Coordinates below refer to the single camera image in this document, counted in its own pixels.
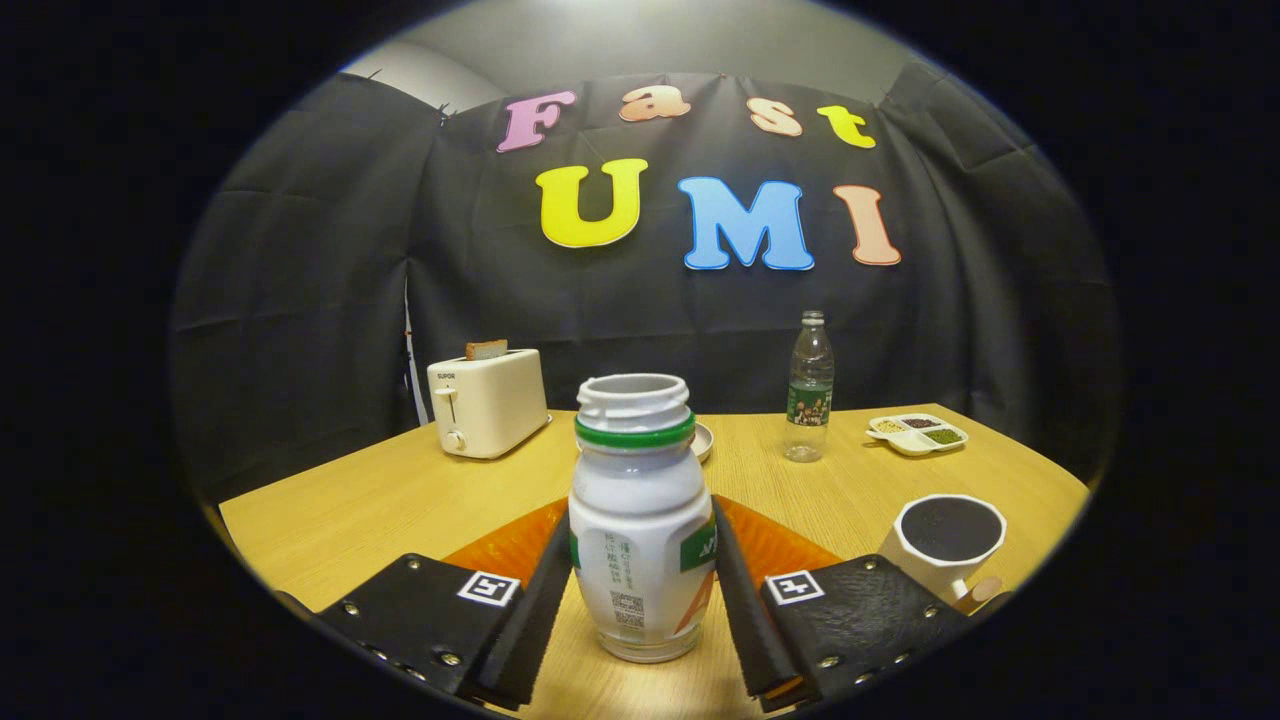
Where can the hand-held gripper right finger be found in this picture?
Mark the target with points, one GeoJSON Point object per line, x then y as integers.
{"type": "Point", "coordinates": [740, 620]}

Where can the clear plastic water bottle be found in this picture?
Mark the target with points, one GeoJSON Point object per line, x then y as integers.
{"type": "Point", "coordinates": [809, 400]}

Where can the black backdrop cloth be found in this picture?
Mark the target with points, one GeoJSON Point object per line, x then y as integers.
{"type": "Point", "coordinates": [300, 300]}

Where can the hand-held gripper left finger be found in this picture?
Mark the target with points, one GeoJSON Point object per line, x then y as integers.
{"type": "Point", "coordinates": [535, 630]}

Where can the pile of green beans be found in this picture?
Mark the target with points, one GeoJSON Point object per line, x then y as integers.
{"type": "Point", "coordinates": [943, 436]}

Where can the toast slice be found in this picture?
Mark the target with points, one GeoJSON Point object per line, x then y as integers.
{"type": "Point", "coordinates": [486, 350]}

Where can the white divided tray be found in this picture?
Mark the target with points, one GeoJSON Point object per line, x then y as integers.
{"type": "Point", "coordinates": [905, 445]}

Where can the round white plate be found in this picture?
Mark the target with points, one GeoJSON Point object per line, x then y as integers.
{"type": "Point", "coordinates": [702, 440]}

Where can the wooden table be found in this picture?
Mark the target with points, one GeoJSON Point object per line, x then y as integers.
{"type": "Point", "coordinates": [400, 500]}

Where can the pile of dark red beans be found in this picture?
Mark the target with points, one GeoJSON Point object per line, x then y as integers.
{"type": "Point", "coordinates": [921, 422]}

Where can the cream toaster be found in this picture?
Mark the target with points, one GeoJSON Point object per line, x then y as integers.
{"type": "Point", "coordinates": [495, 405]}

